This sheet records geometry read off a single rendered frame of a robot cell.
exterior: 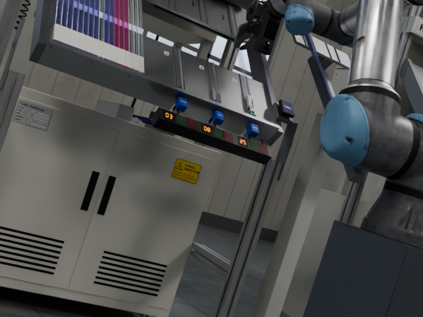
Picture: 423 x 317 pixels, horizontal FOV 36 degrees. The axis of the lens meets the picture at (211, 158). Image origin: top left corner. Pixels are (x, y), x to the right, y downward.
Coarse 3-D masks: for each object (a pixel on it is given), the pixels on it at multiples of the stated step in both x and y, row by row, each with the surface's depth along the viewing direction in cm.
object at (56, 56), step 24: (48, 48) 151; (72, 48) 152; (72, 72) 157; (96, 72) 157; (120, 72) 158; (144, 96) 165; (168, 96) 165; (192, 96) 166; (240, 120) 174; (264, 120) 177
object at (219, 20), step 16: (160, 0) 191; (176, 0) 196; (192, 0) 201; (208, 0) 206; (224, 0) 212; (176, 16) 198; (192, 16) 195; (208, 16) 200; (224, 16) 205; (240, 16) 211; (224, 32) 200
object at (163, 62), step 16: (48, 32) 155; (144, 48) 171; (160, 48) 175; (176, 48) 180; (144, 64) 167; (160, 64) 171; (176, 64) 175; (192, 64) 179; (208, 64) 183; (160, 80) 167; (176, 80) 169; (192, 80) 174; (208, 80) 178; (224, 80) 183; (240, 80) 187; (208, 96) 174; (224, 96) 178; (240, 96) 182; (256, 96) 186; (256, 112) 181
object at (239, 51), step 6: (228, 6) 210; (234, 12) 208; (234, 18) 205; (234, 24) 203; (234, 30) 201; (234, 36) 200; (240, 48) 196; (240, 54) 193; (240, 60) 191; (240, 66) 190; (240, 72) 189; (246, 72) 189; (246, 78) 187; (246, 84) 184; (246, 90) 183
